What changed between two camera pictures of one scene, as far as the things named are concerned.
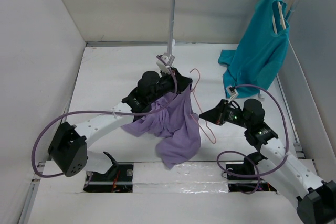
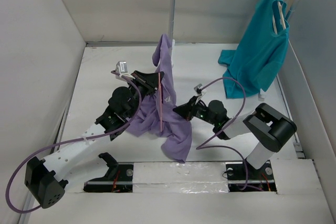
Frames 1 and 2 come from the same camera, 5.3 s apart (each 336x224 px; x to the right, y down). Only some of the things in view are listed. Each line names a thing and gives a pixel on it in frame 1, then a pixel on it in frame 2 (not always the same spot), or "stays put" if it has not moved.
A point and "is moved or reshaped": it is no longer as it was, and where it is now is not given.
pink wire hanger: [201, 113] → [160, 101]
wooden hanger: [282, 18] stays put
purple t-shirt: [171, 119] is moved or reshaped
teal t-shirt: [260, 55] stays put
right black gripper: [217, 114] → [187, 110]
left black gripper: [172, 77] → [149, 82]
